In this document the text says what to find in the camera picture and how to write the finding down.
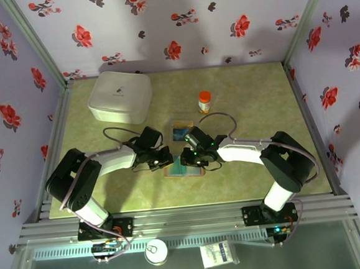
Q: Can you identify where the brown card holder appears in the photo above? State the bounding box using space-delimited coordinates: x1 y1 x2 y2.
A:
163 160 206 180

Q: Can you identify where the blue credit card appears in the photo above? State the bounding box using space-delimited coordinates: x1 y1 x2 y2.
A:
171 126 194 142

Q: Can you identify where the gold credit card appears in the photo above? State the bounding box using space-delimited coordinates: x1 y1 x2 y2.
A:
172 118 195 129

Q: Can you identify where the clear acrylic card stand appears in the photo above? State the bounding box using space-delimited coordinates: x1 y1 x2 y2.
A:
169 110 196 142

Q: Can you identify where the orange pill bottle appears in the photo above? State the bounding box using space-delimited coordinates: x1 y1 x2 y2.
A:
196 89 213 115

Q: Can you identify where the white storage box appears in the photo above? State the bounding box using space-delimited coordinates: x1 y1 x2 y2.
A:
84 67 155 129

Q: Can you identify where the silver tin can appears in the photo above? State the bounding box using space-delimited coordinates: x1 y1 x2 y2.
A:
143 237 170 267

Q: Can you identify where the clear plastic packet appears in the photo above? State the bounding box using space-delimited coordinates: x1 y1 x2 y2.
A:
198 239 241 269

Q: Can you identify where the lavender left arm cable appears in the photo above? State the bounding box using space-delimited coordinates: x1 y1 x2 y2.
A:
53 124 153 266

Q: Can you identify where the lavender arm cable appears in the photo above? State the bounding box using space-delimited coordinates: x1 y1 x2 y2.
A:
53 124 153 266
198 104 326 252

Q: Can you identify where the lavender right arm cable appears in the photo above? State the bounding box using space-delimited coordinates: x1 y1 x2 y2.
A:
198 104 326 252

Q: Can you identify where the aluminium frame cross rail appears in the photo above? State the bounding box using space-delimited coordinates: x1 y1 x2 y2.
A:
15 192 359 248

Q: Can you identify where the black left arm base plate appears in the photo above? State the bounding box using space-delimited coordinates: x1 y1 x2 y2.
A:
76 216 136 242

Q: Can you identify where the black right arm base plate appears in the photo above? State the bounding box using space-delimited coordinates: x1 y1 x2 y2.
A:
241 201 299 227

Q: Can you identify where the slotted grey cable duct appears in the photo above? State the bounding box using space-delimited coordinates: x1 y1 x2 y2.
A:
31 229 270 262

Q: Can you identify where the aluminium frame side rail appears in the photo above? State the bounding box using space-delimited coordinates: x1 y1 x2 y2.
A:
282 57 351 201
25 80 85 222

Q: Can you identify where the aluminium frame corner post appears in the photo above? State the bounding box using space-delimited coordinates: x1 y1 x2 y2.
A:
277 0 341 68
0 0 75 93

